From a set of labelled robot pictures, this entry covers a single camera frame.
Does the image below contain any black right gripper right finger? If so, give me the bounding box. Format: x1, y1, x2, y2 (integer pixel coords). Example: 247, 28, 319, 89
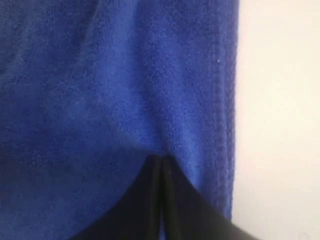
161, 156, 253, 240

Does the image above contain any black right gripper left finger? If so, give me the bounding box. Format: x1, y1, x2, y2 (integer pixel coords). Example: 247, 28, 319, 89
71, 155, 162, 240

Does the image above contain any blue microfibre towel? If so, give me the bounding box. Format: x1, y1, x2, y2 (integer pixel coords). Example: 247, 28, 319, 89
0, 0, 239, 240

